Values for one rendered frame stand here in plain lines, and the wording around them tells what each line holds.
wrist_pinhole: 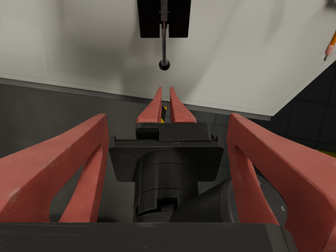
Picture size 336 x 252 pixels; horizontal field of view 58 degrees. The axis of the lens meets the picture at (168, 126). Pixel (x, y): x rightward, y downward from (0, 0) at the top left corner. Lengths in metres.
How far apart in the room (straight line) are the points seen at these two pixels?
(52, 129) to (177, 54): 1.05
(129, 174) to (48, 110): 1.12
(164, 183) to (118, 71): 0.25
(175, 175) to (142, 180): 0.03
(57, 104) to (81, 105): 0.10
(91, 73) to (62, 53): 0.05
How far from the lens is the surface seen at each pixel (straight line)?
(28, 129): 1.43
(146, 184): 0.26
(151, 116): 0.28
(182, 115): 0.28
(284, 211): 0.21
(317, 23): 0.43
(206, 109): 0.55
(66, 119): 1.40
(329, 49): 0.30
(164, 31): 0.29
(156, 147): 0.26
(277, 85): 0.52
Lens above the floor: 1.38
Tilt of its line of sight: 74 degrees down
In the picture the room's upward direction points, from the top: 130 degrees clockwise
